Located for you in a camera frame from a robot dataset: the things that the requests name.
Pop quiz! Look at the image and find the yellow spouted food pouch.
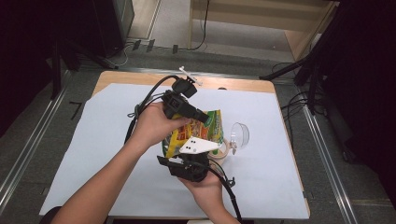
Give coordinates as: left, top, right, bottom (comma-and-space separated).
162, 109, 225, 160

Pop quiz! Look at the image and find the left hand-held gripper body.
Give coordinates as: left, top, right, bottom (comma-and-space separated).
162, 65, 204, 120

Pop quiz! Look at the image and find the black hanging cable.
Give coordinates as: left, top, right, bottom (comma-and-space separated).
186, 0, 210, 51

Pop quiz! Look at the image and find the person's left hand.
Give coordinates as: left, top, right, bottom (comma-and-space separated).
132, 102, 191, 149

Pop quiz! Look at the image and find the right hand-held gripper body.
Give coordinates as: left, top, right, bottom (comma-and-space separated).
167, 135, 223, 183

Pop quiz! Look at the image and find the black curtain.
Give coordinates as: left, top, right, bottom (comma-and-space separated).
323, 0, 396, 200
0, 0, 94, 138

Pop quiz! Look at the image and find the black metal stand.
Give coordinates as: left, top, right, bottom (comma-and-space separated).
260, 0, 344, 115
50, 36, 120, 101

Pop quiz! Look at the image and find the left hand-held gripper cable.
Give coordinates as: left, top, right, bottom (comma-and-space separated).
123, 74, 181, 146

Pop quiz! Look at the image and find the light wooden shelf unit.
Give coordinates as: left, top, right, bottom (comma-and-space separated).
186, 0, 340, 62

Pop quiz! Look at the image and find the person's right hand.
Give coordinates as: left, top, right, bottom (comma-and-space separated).
179, 170, 225, 214

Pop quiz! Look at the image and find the white floor cable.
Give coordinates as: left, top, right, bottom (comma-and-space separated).
104, 43, 134, 68

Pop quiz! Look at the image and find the hand-held gripper cable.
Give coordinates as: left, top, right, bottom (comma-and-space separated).
192, 160, 244, 223
123, 74, 181, 146

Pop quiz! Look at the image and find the black cabinet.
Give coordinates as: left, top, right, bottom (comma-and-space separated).
92, 0, 135, 59

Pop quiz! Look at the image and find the person's dark clothing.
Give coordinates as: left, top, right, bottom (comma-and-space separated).
38, 205, 64, 224

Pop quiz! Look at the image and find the metal floor rail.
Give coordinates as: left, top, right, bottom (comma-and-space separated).
78, 63, 300, 86
300, 102, 359, 224
0, 69, 73, 216

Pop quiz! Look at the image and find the right hand-held gripper cable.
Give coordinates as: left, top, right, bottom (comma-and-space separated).
192, 160, 244, 223

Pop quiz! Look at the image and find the black floor cable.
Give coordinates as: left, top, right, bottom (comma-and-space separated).
279, 91, 316, 147
271, 61, 297, 76

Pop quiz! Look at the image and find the clear jar with beige lid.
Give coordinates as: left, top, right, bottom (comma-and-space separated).
206, 121, 251, 166

